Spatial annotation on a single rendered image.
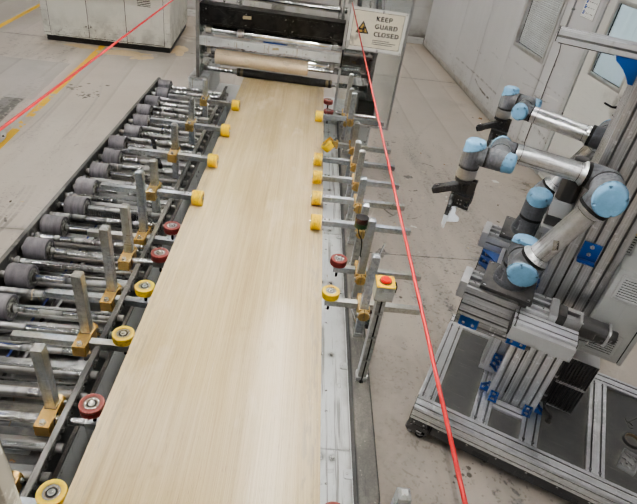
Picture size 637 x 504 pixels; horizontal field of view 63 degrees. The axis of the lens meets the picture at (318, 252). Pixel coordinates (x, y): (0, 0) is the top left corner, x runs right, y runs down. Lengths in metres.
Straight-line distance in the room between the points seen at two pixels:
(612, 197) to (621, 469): 1.55
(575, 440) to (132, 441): 2.21
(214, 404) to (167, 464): 0.25
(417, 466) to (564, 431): 0.79
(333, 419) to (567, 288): 1.20
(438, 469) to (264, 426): 1.37
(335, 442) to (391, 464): 0.80
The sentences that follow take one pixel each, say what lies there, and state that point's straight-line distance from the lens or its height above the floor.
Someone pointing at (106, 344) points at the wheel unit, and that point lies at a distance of 2.13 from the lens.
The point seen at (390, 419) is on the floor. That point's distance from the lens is 3.05.
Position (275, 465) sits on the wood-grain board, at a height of 0.90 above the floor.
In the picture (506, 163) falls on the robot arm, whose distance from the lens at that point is 2.01.
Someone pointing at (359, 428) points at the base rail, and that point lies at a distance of 2.08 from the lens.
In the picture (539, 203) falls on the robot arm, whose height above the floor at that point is 1.24.
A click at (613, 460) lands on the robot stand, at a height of 0.21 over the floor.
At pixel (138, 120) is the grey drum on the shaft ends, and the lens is 4.00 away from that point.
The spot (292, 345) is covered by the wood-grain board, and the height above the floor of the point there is 0.90.
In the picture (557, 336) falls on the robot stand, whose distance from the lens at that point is 2.40.
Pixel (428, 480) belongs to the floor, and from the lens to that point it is 2.90.
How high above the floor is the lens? 2.35
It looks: 35 degrees down
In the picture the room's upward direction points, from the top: 9 degrees clockwise
